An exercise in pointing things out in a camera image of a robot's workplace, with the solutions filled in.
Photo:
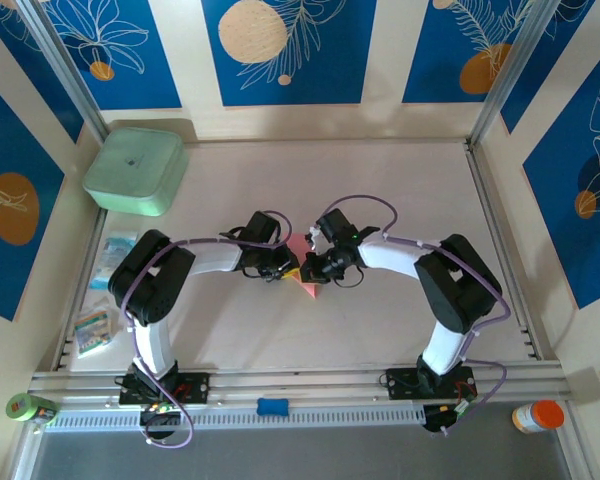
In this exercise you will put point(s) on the green labelled cylinder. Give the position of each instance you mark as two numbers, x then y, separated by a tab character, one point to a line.
45	412

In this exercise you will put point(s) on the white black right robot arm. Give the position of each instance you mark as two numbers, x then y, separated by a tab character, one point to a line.
445	345

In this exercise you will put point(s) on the mint green square case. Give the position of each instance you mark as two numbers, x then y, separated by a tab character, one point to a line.
135	170

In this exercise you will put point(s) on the bottle with orange lid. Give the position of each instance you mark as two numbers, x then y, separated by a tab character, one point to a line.
547	415

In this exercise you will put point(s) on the clear packet with green print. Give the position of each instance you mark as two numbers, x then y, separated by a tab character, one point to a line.
92	332

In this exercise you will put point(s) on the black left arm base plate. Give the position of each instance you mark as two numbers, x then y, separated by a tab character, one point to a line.
195	387

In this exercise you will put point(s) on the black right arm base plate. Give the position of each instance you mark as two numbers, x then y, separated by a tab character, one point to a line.
402	382

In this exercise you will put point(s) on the aluminium side rail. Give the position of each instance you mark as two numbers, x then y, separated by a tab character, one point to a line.
505	260
66	350

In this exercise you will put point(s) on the green tape roll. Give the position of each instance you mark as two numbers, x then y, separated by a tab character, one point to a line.
20	406

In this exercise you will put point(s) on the pink paper sheet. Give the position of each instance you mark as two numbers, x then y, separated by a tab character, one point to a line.
296	250

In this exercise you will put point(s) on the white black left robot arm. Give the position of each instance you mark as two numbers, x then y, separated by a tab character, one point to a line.
152	345

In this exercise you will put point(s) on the black controller board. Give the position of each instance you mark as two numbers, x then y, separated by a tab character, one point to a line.
450	415
160	417

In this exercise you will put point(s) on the blue bone-shaped clip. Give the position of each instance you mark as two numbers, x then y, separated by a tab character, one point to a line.
272	406

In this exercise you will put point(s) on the clear packet with blue print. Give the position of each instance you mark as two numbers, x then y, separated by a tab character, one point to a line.
111	252

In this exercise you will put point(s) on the aluminium corner post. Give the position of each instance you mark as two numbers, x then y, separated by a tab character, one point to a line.
65	65
515	65

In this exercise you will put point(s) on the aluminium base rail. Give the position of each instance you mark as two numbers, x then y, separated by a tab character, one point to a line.
305	382

